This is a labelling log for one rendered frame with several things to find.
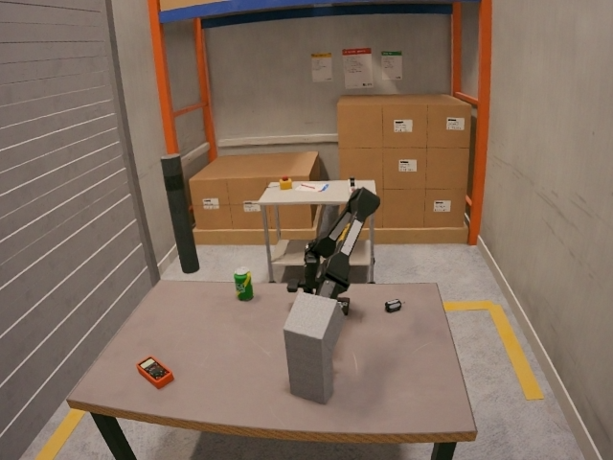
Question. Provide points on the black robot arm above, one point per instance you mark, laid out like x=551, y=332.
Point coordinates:
x=336, y=266

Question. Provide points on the green and yellow drink can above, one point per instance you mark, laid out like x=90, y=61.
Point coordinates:
x=243, y=283

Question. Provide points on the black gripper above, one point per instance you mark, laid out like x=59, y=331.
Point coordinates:
x=308, y=286

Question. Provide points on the orange pocket multimeter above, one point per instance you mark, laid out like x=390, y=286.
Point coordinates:
x=155, y=372

